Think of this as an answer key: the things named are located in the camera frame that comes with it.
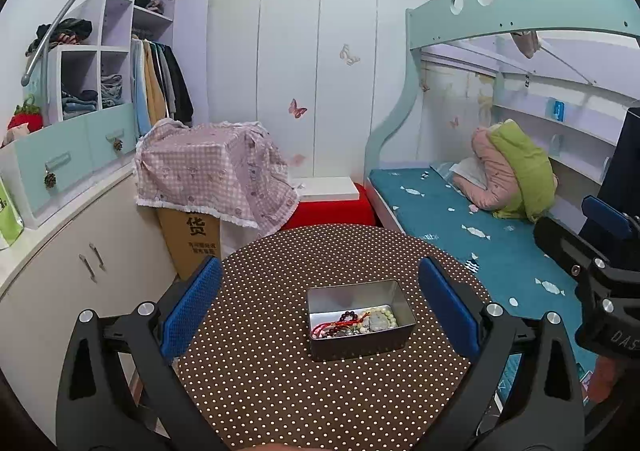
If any red storage box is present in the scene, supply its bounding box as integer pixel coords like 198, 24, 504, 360
282, 183, 376, 230

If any teal bunk bed frame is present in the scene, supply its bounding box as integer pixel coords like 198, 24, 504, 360
364, 0, 639, 174

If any cream bead bracelet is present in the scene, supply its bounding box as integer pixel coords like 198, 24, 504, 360
349, 309, 400, 335

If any green white bag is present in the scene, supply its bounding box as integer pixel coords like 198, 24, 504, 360
0, 181, 24, 251

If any teal drawer shelf unit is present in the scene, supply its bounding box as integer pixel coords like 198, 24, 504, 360
1, 0, 177, 229

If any red strawberry plush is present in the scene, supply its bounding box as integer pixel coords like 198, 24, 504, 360
8, 94, 44, 132

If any white board on box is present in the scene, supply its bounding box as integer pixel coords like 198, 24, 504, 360
291, 177, 359, 202

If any pink quilted jacket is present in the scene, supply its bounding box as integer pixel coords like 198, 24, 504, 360
452, 127, 523, 212

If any white low cabinet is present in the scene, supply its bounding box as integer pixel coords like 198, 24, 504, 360
1, 174, 176, 437

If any silver metal tin box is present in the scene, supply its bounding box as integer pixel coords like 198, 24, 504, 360
306, 280, 416, 361

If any dark red bead bracelet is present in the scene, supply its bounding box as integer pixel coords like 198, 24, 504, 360
319, 310, 369, 340

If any green blanket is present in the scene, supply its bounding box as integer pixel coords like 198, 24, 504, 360
488, 119, 558, 223

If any pink butterfly wall sticker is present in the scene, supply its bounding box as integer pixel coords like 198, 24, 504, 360
288, 99, 308, 119

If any teal bed mattress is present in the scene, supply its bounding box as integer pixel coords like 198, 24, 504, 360
369, 163, 596, 384

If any person's right hand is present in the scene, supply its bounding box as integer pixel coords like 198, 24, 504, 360
587, 356, 637, 403

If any pink checkered cloth cover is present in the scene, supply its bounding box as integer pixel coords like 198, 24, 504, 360
134, 118, 299, 237

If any dark hanging garment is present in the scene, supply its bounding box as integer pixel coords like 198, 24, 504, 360
579, 107, 640, 249

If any hanging clothes row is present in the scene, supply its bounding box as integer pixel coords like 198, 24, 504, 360
130, 35, 194, 137

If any brown cardboard box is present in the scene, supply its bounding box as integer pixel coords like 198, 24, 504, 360
156, 208, 221, 280

